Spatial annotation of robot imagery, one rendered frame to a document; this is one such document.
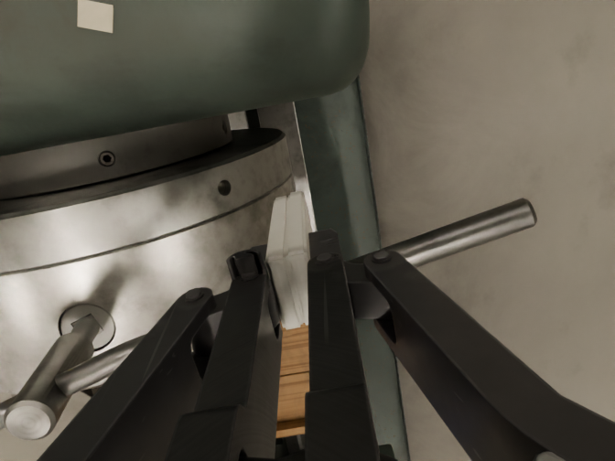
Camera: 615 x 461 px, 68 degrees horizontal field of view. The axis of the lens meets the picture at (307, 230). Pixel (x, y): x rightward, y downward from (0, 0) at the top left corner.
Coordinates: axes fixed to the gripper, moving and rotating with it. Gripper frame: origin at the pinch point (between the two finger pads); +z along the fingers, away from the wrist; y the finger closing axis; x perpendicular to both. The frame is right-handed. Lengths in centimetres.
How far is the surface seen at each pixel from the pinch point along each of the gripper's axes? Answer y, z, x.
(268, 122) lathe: -4.6, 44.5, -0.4
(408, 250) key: 4.5, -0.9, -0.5
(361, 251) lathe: 6, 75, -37
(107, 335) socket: -13.9, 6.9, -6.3
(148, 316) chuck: -11.2, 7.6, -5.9
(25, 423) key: -13.6, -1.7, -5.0
